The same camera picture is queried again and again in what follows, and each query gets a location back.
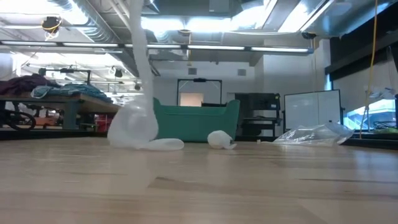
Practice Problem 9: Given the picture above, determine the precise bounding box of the white gauze bandage roll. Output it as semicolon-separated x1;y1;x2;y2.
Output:
207;129;238;151

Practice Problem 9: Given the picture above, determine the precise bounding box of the long clear plastic bag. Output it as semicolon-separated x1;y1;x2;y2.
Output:
106;0;185;152

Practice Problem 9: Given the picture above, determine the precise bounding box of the green plastic basket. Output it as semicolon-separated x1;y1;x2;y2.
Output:
152;97;241;143

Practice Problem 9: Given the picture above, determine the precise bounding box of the black workbench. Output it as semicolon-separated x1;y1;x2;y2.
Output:
234;92;283;137

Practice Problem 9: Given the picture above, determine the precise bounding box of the red storage bin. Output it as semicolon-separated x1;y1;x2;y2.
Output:
95;114;113;133

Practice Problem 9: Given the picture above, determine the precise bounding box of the white whiteboard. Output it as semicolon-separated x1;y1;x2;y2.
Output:
283;89;343;130

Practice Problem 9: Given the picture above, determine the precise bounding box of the long ceiling strip light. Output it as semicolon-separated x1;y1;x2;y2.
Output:
0;39;314;54

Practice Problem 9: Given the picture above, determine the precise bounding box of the blue garment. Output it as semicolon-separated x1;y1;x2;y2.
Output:
30;82;114;103

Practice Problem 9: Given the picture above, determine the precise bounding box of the wooden table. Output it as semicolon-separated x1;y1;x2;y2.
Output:
0;92;122;131

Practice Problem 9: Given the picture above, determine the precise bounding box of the maroon garment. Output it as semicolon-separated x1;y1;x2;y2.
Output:
0;73;62;96

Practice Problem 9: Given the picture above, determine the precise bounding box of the black metal gantry frame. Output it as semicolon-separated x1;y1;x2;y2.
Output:
176;77;223;107

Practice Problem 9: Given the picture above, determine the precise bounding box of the yellow cable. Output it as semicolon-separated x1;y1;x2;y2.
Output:
359;0;379;140

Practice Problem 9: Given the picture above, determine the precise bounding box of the ceiling cable reel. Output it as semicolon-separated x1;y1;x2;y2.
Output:
41;16;63;41

